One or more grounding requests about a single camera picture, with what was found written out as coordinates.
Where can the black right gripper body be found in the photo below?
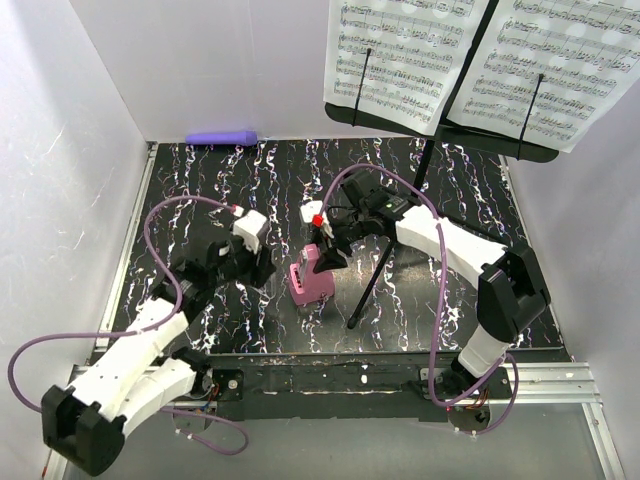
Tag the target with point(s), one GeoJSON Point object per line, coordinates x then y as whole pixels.
{"type": "Point", "coordinates": [343, 234]}

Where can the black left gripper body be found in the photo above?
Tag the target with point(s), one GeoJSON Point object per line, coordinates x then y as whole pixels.
{"type": "Point", "coordinates": [244, 265]}

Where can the pink metronome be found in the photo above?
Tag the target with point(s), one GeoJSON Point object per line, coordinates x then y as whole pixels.
{"type": "Point", "coordinates": [305, 285]}

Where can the white sheet music page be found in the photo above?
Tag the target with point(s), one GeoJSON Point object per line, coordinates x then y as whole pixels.
{"type": "Point", "coordinates": [398, 60]}
{"type": "Point", "coordinates": [546, 71]}

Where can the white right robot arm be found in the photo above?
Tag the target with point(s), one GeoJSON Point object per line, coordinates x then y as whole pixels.
{"type": "Point", "coordinates": [511, 289]}

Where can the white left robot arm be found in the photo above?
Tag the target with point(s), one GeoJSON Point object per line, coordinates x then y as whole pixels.
{"type": "Point", "coordinates": [88, 421]}

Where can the purple cylindrical case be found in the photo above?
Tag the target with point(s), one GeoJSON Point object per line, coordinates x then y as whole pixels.
{"type": "Point", "coordinates": [242, 138]}

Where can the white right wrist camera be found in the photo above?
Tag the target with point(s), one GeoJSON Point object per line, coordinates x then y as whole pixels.
{"type": "Point", "coordinates": [313, 214]}

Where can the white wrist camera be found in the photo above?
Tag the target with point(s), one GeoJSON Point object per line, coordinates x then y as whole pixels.
{"type": "Point", "coordinates": [313, 214]}
{"type": "Point", "coordinates": [251, 228]}

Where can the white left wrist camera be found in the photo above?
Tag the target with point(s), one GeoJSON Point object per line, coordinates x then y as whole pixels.
{"type": "Point", "coordinates": [251, 228]}

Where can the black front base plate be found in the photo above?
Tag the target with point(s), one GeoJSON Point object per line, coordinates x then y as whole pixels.
{"type": "Point", "coordinates": [325, 386]}

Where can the aluminium left side rail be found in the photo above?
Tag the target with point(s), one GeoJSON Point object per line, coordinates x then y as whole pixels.
{"type": "Point", "coordinates": [110, 311]}

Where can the aluminium rail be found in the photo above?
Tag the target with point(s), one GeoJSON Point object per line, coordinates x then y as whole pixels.
{"type": "Point", "coordinates": [554, 382]}
{"type": "Point", "coordinates": [110, 311]}

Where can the aluminium front rail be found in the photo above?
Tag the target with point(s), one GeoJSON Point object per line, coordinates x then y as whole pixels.
{"type": "Point", "coordinates": [554, 382]}

